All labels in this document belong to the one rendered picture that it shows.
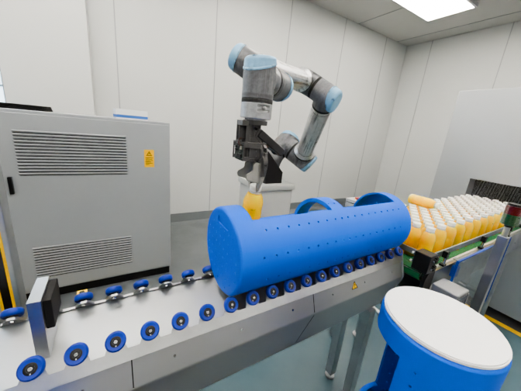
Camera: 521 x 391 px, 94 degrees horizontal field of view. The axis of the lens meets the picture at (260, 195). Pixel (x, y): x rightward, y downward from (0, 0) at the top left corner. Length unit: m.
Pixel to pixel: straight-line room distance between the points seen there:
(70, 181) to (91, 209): 0.26
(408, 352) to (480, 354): 0.14
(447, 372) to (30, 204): 2.39
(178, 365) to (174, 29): 3.45
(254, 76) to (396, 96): 5.86
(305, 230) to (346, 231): 0.19
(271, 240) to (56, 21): 2.96
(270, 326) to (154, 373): 0.36
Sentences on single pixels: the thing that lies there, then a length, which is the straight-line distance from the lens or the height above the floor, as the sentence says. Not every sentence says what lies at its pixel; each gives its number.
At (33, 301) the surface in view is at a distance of 0.75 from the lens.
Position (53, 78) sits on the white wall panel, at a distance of 3.23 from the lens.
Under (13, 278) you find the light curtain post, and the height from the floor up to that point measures 0.95.
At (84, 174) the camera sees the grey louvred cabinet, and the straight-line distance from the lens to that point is 2.27.
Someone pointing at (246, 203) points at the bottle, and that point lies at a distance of 0.78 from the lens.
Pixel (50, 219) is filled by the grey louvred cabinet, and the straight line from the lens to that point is 2.40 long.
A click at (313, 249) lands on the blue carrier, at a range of 0.84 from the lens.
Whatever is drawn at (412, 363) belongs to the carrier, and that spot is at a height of 0.97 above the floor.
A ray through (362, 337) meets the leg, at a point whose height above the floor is 0.46.
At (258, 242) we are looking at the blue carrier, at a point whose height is 1.17.
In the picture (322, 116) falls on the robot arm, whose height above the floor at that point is 1.57.
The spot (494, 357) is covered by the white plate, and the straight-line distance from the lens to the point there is 0.84.
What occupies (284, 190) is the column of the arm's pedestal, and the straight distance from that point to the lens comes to 1.80.
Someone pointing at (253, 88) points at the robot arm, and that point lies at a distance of 0.71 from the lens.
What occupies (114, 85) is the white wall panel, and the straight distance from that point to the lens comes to 3.50.
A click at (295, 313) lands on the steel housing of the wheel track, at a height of 0.86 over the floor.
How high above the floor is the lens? 1.48
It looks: 16 degrees down
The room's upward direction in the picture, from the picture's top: 6 degrees clockwise
